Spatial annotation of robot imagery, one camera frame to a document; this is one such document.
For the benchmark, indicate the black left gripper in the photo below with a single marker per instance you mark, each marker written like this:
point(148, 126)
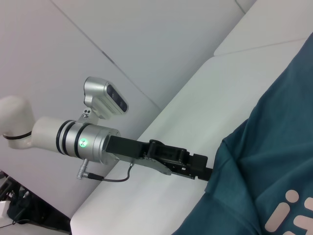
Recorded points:
point(127, 149)

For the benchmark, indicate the teal t-shirt with beige letters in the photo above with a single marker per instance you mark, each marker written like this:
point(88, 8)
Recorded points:
point(269, 122)

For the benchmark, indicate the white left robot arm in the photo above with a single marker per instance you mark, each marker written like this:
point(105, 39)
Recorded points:
point(46, 133)

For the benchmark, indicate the small white box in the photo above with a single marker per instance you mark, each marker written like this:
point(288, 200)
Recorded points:
point(4, 209)

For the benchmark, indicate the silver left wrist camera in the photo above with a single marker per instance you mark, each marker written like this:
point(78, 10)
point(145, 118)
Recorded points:
point(97, 95)

